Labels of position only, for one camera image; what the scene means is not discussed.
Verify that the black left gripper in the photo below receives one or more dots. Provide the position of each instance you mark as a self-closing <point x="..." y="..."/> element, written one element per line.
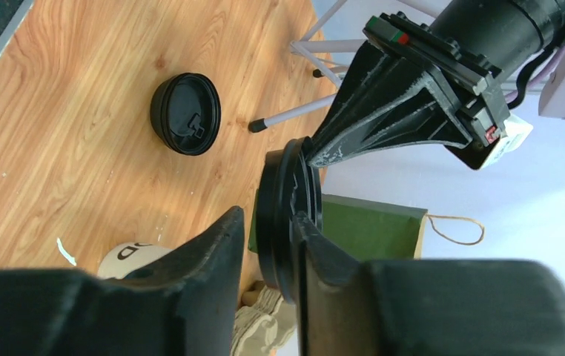
<point x="452" y="82"/>

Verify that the cardboard cup carrier stack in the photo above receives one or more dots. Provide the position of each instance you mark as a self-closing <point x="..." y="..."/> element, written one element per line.
<point x="264" y="323"/>

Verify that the black coffee cup lid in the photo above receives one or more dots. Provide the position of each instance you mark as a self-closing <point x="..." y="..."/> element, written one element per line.
<point x="288" y="185"/>

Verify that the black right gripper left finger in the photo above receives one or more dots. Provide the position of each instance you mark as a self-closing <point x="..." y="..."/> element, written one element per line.
<point x="181" y="304"/>

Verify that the white paper coffee cup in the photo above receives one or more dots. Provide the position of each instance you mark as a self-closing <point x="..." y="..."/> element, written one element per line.
<point x="127" y="257"/>

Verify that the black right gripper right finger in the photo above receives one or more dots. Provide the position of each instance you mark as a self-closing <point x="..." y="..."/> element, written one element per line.
<point x="422" y="307"/>

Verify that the green paper bag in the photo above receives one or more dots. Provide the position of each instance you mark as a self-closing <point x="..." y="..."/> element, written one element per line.
<point x="359" y="230"/>

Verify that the white tripod stand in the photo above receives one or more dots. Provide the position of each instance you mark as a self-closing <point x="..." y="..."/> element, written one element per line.
<point x="328" y="47"/>

